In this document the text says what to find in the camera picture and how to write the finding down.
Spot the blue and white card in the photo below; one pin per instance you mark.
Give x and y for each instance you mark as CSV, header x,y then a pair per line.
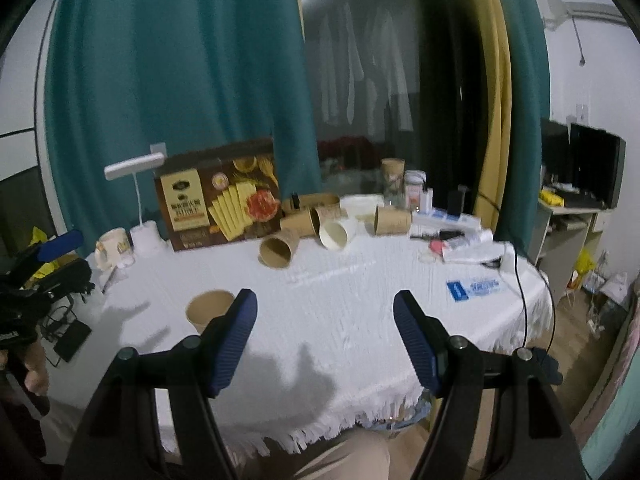
x,y
472,288

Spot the white tube package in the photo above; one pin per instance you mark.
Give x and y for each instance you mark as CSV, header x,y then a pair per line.
x,y
472,251

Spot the yellow curtain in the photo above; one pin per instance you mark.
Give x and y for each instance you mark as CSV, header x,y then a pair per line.
x,y
492,85

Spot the teal curtain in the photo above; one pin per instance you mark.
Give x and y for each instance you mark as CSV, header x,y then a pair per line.
x,y
532,85
165,60

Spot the white paper cup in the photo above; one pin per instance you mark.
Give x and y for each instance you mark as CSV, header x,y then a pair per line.
x,y
336,234

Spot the brown cracker box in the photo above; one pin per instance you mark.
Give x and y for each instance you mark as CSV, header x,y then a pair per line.
x,y
220,200

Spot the white computer desk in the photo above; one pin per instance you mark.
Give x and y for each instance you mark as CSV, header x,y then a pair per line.
x,y
560,230

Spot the white printed mug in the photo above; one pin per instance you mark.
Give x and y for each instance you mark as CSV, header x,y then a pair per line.
x,y
115,250

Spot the tall brown paper cup stack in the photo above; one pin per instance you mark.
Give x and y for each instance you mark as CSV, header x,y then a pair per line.
x,y
393,177

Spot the black pump device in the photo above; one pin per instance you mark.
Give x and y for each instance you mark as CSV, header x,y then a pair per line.
x,y
459,200

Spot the white air conditioner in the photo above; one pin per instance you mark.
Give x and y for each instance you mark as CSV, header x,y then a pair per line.
x,y
587,7

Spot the white and blue carton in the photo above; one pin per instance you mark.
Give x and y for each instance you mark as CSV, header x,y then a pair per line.
x,y
442,221

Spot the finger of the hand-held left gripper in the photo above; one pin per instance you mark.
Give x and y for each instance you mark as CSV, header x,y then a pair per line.
x,y
60,245

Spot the white desk lamp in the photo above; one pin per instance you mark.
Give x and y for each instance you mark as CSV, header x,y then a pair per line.
x,y
142,232

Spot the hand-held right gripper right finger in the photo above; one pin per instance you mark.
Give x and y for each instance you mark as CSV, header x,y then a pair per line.
x,y
417,342

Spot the grey pen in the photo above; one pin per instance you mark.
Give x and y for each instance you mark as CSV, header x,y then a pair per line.
x,y
109,280

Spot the person's left hand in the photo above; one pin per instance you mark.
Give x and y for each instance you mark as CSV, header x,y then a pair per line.
x,y
32,367

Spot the black computer monitor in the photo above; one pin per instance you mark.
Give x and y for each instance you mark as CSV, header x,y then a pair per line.
x,y
554,152
595,165

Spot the clear jar with white lid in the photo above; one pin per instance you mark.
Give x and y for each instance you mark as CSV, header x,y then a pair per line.
x,y
415,190

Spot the black power bank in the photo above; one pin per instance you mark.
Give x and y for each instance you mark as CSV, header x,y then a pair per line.
x,y
72,341

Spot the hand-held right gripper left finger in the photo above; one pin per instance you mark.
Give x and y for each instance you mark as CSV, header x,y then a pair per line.
x,y
232,342

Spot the yellow plastic bag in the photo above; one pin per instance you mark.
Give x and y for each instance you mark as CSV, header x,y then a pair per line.
x,y
40,240

